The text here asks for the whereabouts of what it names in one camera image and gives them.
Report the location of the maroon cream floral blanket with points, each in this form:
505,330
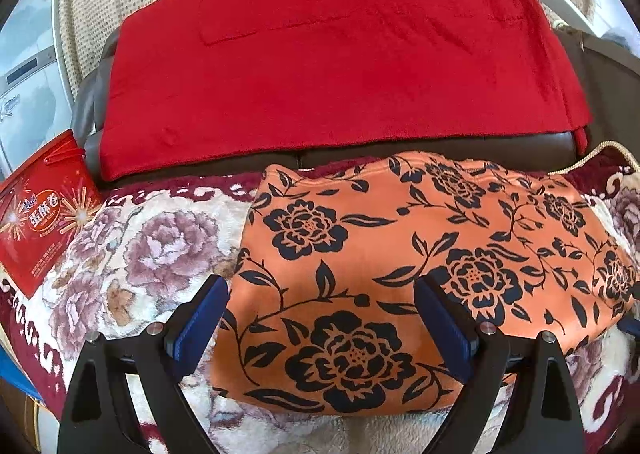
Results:
125,254

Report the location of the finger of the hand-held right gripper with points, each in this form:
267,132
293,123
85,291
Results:
632,327

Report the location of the silver floral refrigerator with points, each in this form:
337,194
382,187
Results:
30,84

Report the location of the orange black floral garment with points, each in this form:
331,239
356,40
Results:
380,284

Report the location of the dark brown leather sofa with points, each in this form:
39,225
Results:
95,104

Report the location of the red snack tin box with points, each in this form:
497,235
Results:
40,214

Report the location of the red blanket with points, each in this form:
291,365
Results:
325,59

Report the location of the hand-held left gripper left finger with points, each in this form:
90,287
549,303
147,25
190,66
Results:
200,314

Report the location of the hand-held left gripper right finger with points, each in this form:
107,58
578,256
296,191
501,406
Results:
445,329

